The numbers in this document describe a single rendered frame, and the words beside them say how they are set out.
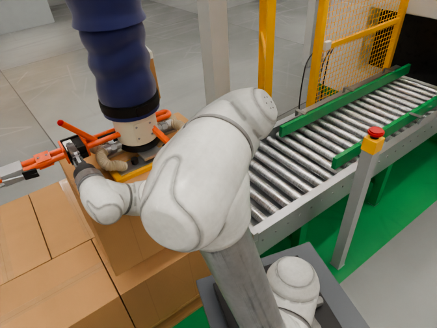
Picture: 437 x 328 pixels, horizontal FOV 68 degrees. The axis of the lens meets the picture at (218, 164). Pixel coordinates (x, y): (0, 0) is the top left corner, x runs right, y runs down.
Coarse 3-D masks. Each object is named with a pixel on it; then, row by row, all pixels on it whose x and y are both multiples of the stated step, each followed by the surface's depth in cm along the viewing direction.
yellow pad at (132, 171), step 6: (138, 156) 132; (126, 162) 130; (132, 162) 127; (138, 162) 128; (144, 162) 129; (150, 162) 129; (132, 168) 126; (138, 168) 126; (144, 168) 127; (150, 168) 128; (114, 174) 125; (120, 174) 124; (126, 174) 124; (132, 174) 124; (138, 174) 126; (120, 180) 122; (126, 180) 124
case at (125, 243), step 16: (160, 144) 142; (64, 160) 137; (112, 160) 135; (112, 176) 127; (144, 176) 126; (96, 224) 117; (112, 224) 121; (128, 224) 126; (112, 240) 126; (128, 240) 131; (144, 240) 137; (112, 256) 130; (128, 256) 136; (144, 256) 142
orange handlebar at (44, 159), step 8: (160, 112) 137; (168, 112) 136; (160, 120) 134; (112, 128) 128; (96, 136) 125; (112, 136) 124; (120, 136) 126; (160, 136) 122; (88, 144) 120; (96, 144) 122; (48, 152) 117; (56, 152) 118; (32, 160) 115; (40, 160) 113; (48, 160) 114; (56, 160) 116; (24, 168) 111; (32, 168) 112; (40, 168) 114
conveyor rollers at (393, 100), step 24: (384, 96) 271; (408, 96) 265; (432, 96) 265; (336, 120) 244; (360, 120) 246; (384, 120) 240; (264, 144) 225; (288, 144) 229; (312, 144) 222; (336, 144) 220; (264, 168) 205; (312, 168) 204; (288, 192) 189; (264, 216) 174
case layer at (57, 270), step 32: (64, 192) 200; (0, 224) 182; (32, 224) 181; (64, 224) 179; (0, 256) 165; (32, 256) 164; (64, 256) 162; (96, 256) 161; (160, 256) 159; (192, 256) 163; (0, 288) 150; (32, 288) 150; (64, 288) 148; (96, 288) 148; (128, 288) 147; (160, 288) 160; (192, 288) 178; (0, 320) 139; (32, 320) 138; (64, 320) 137; (96, 320) 143; (128, 320) 157
